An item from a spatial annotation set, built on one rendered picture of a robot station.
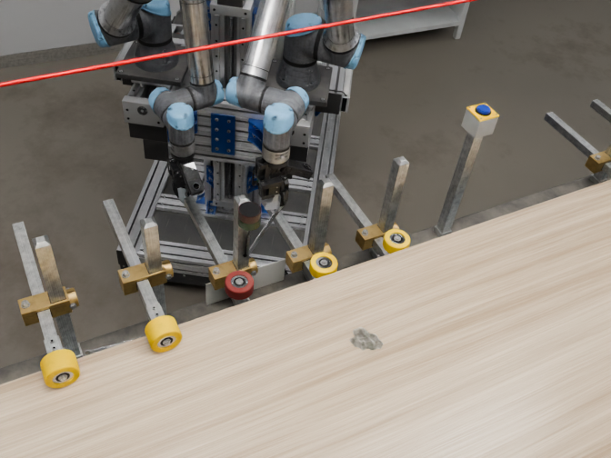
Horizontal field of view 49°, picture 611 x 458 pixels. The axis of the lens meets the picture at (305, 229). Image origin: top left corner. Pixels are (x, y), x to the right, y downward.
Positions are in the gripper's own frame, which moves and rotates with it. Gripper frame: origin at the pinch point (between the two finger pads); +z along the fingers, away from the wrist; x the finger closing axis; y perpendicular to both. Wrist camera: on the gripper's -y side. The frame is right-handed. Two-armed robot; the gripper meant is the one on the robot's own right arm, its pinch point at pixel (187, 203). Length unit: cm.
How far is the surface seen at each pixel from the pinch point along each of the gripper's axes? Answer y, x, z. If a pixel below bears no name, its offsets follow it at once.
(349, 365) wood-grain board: -78, -15, -8
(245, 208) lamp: -37.9, -3.0, -31.2
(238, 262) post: -35.6, -2.7, -7.9
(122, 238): -20.0, 25.4, -13.4
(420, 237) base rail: -33, -72, 12
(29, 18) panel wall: 228, 15, 54
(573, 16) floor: 165, -360, 82
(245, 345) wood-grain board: -62, 7, -7
